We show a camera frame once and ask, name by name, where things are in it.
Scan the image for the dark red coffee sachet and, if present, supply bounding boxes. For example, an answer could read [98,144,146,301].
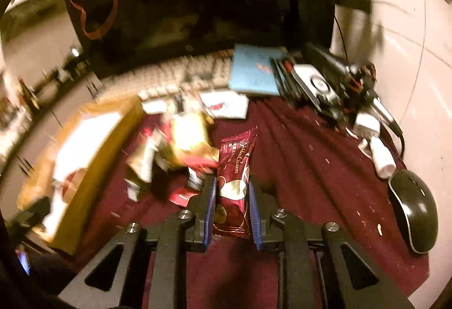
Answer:
[213,127,257,238]

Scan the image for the dark red table cloth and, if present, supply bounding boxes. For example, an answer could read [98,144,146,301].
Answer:
[70,97,429,308]

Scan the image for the gold foil snack packet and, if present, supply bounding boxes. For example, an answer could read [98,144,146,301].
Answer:
[125,111,219,189]

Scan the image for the red and white small sachet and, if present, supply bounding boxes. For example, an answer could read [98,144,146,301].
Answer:
[200,90,249,119]

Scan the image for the gold-edged white tray box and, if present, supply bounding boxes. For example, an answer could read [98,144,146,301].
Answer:
[17,95,145,255]

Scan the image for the white charger plug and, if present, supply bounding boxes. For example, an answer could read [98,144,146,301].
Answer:
[352,111,396,179]

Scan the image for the white black power bank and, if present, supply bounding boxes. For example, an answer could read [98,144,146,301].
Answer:
[292,64,339,107]

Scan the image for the black pens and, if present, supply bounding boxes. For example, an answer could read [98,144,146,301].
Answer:
[270,58,303,103]

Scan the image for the black computer mouse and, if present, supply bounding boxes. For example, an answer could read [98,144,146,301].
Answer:
[388,169,439,255]

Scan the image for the white mechanical keyboard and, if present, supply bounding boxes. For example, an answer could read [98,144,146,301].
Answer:
[98,51,232,100]

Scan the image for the light blue booklet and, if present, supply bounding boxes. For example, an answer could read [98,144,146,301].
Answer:
[228,45,287,96]

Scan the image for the black computer monitor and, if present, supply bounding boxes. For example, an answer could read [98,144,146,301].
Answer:
[64,0,335,78]

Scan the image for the black camera gadget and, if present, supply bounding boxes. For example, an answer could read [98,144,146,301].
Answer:
[306,43,403,138]

